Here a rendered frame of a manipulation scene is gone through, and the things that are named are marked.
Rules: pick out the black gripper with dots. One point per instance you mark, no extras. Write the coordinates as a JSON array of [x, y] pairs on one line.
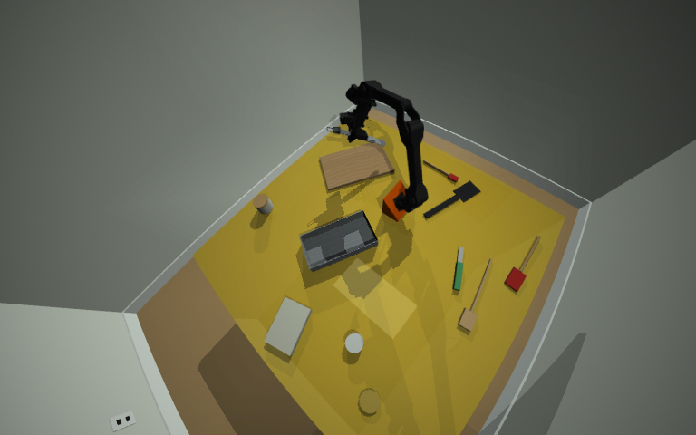
[[356, 130]]

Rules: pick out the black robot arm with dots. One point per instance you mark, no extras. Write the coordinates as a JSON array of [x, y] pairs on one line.
[[411, 133]]

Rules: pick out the black spatula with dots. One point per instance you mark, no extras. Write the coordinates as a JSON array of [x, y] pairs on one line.
[[464, 193]]

